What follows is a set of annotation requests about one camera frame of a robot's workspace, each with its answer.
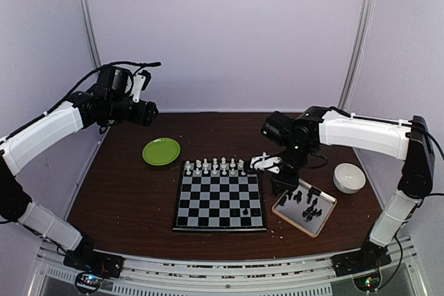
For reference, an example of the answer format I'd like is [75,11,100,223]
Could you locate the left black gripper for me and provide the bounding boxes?
[108,94,157,126]

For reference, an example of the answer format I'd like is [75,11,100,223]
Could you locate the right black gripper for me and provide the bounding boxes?
[271,142,313,194]

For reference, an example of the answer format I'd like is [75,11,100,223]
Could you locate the black white chess board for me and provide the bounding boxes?
[172,162,267,232]

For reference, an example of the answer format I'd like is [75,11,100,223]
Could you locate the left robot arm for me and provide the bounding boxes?
[1,92,158,271]

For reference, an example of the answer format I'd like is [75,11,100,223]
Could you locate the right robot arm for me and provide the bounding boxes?
[250,106,436,270]

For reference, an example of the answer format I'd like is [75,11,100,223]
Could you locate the wooden metal tray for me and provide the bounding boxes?
[272,180,337,238]

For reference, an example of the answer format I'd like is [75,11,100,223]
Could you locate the green plate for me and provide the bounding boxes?
[142,138,181,166]

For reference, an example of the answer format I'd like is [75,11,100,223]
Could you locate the white bowl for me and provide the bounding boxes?
[333,163,366,194]

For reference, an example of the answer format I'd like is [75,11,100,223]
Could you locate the white rook piece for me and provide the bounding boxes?
[185,161,192,175]

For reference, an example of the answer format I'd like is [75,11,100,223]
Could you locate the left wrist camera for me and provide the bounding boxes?
[128,70,151,103]

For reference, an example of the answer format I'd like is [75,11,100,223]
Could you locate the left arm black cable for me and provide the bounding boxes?
[0,60,162,144]

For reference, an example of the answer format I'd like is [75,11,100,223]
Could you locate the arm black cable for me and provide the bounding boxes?
[395,125,444,276]
[0,60,162,144]

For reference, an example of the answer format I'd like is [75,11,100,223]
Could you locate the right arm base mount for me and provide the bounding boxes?
[332,251,392,277]

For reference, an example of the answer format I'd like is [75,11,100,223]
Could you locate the right aluminium frame post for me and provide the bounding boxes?
[337,0,374,110]

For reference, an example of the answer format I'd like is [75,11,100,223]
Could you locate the aluminium frame post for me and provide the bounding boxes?
[79,0,101,67]
[337,0,374,110]

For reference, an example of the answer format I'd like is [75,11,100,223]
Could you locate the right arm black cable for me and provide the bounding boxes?
[395,125,444,276]

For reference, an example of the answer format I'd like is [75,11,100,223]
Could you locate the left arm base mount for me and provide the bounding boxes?
[63,251,124,279]

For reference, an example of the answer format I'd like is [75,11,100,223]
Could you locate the left aluminium frame post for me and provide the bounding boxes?
[79,0,101,67]

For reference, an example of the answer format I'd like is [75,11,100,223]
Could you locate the front aluminium rail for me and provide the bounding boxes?
[27,235,427,296]

